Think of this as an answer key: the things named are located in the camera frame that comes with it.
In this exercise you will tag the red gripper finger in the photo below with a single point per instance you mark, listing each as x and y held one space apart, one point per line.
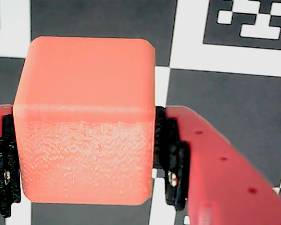
220 182
2 159

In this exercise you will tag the orange cube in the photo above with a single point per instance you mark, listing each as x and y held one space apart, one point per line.
84 122

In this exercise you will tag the black white marker mat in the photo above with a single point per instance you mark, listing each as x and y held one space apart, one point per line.
224 93

